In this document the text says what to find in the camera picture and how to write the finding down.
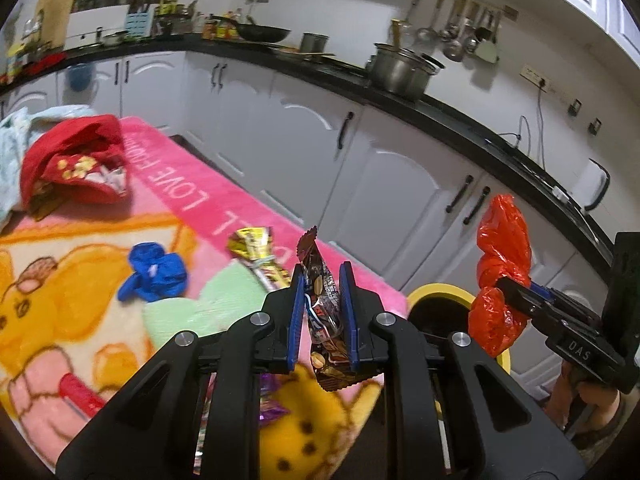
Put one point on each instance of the black kitchen countertop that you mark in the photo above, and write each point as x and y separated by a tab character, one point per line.
450	120

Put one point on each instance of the black wall socket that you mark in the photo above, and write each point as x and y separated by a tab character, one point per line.
575	107
595	126

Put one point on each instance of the row of hanging kitchen utensils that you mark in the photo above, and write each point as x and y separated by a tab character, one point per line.
457	25

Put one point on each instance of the white wall power outlet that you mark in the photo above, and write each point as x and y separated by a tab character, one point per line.
534	76

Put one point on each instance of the light blue utensil holder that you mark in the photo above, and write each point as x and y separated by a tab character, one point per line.
137	25

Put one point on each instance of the yellow trash bin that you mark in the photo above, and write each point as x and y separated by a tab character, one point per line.
440	290

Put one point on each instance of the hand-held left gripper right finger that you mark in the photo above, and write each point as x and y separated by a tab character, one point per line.
350	320

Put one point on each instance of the blue plastic container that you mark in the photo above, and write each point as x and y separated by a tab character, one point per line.
80	77

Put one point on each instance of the pale blue cloth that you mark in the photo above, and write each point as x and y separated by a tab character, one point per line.
12	160

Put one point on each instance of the yellow snack wrapper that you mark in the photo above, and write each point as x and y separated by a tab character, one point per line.
252	245

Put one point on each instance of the red printed cloth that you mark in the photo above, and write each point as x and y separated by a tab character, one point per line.
65	145

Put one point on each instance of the blue plastic bag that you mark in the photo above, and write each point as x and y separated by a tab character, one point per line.
155	270

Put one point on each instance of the person's right hand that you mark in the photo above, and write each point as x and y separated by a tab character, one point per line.
562	395

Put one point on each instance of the brown snack wrapper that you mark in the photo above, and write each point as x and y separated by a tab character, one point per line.
325	305

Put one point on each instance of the white lower kitchen cabinets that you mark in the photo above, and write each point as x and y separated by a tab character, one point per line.
400	180

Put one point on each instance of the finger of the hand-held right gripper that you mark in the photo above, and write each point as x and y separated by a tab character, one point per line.
515	297
541	292

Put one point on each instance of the pink printed blanket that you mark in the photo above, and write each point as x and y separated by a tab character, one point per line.
200	195

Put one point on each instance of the wooden utensil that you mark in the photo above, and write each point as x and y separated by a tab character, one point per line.
396	32

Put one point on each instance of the large steel stockpot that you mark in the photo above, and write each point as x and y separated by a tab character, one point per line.
400	72

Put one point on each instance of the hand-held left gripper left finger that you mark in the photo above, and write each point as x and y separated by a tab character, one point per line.
295	320

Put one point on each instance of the row of condiment bottles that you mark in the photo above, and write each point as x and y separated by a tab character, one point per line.
215	27

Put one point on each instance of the steel saucepan with lid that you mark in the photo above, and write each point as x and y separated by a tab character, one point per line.
116	37

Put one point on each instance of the small steel pot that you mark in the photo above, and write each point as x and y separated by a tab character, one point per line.
314	42

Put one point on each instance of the black wok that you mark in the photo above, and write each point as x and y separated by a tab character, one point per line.
262	34

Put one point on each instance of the wooden cutting board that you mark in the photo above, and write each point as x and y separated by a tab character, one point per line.
56	17

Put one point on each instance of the purple candy wrapper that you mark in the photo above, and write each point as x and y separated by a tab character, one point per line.
272	400

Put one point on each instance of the red plastic bag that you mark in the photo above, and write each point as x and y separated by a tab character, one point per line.
502	230

